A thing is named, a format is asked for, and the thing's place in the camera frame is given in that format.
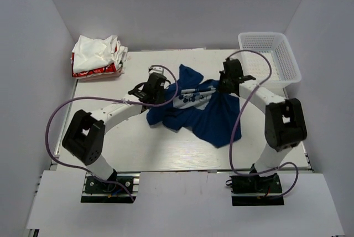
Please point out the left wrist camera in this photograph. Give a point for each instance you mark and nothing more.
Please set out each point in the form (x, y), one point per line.
(156, 69)

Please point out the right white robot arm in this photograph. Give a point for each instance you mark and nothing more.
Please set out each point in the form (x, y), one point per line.
(284, 126)

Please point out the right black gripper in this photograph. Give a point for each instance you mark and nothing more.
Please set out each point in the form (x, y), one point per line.
(222, 76)

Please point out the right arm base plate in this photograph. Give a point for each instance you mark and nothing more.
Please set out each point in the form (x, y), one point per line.
(255, 191)

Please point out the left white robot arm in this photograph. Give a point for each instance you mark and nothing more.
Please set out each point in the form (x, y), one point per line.
(85, 135)

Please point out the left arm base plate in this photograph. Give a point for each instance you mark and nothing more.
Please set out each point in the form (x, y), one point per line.
(95, 191)

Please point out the blue t shirt with print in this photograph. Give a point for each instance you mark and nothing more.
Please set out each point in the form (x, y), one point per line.
(198, 106)

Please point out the white and red t shirt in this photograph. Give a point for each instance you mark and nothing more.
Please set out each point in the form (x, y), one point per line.
(96, 58)

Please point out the white perforated plastic basket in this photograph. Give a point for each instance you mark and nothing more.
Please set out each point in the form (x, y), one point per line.
(268, 53)

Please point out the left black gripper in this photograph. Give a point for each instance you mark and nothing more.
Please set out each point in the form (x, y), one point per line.
(161, 97)

